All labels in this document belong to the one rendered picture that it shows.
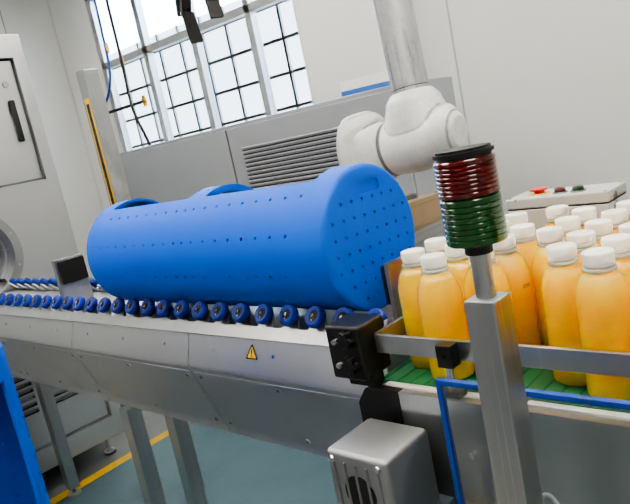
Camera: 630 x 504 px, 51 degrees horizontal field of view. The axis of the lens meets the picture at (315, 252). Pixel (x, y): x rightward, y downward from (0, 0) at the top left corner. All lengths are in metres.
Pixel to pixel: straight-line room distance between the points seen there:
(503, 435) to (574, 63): 3.27
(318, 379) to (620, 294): 0.62
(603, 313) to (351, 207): 0.52
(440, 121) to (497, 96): 2.35
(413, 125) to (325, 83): 2.59
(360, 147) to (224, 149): 1.82
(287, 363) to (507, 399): 0.68
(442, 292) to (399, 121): 0.85
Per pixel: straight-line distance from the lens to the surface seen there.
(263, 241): 1.26
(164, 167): 3.98
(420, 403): 1.02
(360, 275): 1.22
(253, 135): 3.42
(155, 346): 1.72
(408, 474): 0.97
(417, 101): 1.75
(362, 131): 1.85
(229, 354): 1.48
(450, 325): 1.00
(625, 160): 3.88
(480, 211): 0.67
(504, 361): 0.72
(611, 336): 0.89
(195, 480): 2.27
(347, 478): 0.99
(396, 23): 1.81
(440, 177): 0.68
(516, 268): 1.04
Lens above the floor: 1.30
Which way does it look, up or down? 10 degrees down
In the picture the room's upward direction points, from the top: 12 degrees counter-clockwise
